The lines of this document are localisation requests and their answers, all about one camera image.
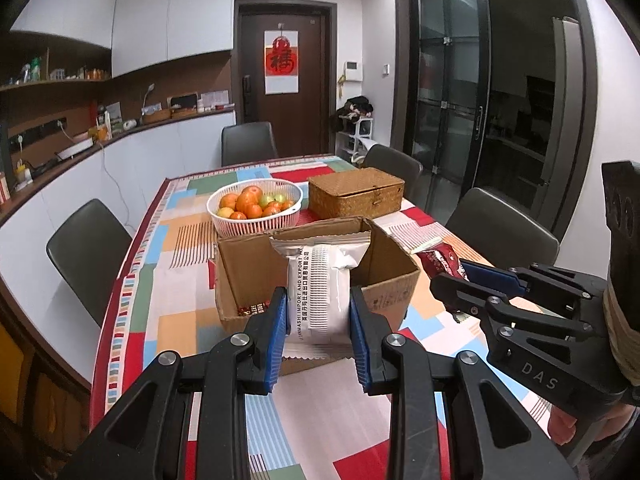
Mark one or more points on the white intercom panel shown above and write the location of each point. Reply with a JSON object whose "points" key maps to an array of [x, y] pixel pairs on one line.
{"points": [[353, 71]]}

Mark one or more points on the yellow hanging tassel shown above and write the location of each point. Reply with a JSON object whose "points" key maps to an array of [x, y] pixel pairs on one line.
{"points": [[342, 85]]}

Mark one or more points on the white printed card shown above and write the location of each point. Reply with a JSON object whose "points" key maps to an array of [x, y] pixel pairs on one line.
{"points": [[215, 98]]}

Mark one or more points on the person's right hand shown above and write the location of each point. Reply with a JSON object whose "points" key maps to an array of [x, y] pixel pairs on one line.
{"points": [[562, 422]]}

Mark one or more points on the cardboard box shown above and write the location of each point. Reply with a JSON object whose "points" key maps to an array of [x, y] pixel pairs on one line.
{"points": [[245, 270]]}

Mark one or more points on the row of shelf bottles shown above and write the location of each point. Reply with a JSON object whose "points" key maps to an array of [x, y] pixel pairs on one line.
{"points": [[60, 72]]}

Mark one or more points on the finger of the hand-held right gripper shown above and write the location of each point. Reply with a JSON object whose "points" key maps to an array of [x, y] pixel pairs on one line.
{"points": [[492, 275], [465, 292]]}

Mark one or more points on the white desk lamp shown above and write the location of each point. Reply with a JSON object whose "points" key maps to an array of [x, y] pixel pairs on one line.
{"points": [[148, 97]]}

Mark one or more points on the white snack packet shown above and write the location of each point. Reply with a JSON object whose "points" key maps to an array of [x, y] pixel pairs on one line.
{"points": [[320, 285]]}

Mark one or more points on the white wall cabinets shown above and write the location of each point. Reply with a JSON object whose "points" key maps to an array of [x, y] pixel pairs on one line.
{"points": [[170, 15]]}

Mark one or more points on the woven wicker lidded box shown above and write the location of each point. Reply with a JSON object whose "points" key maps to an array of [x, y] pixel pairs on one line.
{"points": [[350, 195]]}

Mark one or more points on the colourful patchwork tablecloth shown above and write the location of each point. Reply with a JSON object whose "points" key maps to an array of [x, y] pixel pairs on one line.
{"points": [[170, 280]]}

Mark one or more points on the dark red snack packet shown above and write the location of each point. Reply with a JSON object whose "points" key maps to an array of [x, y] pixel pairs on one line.
{"points": [[442, 260]]}

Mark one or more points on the black framed glass door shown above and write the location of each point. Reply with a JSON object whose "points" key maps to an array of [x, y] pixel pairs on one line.
{"points": [[450, 110]]}

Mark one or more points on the small black board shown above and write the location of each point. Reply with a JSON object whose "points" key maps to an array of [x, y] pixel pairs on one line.
{"points": [[182, 100]]}

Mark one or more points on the orange box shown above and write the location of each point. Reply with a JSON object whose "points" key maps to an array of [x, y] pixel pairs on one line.
{"points": [[99, 133]]}

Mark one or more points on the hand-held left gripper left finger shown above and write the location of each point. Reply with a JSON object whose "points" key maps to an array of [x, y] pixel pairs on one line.
{"points": [[275, 340]]}

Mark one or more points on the woven tray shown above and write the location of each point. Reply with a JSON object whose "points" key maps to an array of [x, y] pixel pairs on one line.
{"points": [[156, 116]]}

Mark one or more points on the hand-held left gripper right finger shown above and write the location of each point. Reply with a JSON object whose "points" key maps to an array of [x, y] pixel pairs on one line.
{"points": [[361, 340]]}

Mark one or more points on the dark grey dining chair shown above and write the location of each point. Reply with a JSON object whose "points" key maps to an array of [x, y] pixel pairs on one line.
{"points": [[248, 142], [90, 255], [500, 230], [392, 165]]}

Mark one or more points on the white flat tray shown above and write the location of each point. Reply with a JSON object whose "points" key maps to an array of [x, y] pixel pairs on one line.
{"points": [[75, 149]]}

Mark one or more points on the white slotted fruit basket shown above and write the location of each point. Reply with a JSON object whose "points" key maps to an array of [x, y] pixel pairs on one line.
{"points": [[240, 227]]}

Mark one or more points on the white shelf trolley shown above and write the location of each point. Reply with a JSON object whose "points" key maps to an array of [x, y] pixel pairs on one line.
{"points": [[347, 142]]}

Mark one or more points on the white flat wrapper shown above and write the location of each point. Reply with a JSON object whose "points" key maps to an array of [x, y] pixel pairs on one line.
{"points": [[425, 245]]}

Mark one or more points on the dark brown door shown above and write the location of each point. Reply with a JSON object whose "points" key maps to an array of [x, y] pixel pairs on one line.
{"points": [[310, 120]]}

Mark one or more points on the white curved sideboard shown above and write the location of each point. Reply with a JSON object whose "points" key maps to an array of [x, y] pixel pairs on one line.
{"points": [[150, 160]]}

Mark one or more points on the dark bag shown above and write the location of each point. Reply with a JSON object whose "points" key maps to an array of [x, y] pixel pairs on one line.
{"points": [[357, 106]]}

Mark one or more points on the red packet with yellow print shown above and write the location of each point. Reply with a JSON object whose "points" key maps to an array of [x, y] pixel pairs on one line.
{"points": [[252, 308]]}

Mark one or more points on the pile of oranges and apples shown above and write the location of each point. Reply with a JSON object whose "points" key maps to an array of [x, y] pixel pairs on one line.
{"points": [[247, 202]]}

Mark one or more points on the white and red door poster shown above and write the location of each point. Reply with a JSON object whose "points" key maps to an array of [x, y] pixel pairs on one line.
{"points": [[281, 60]]}

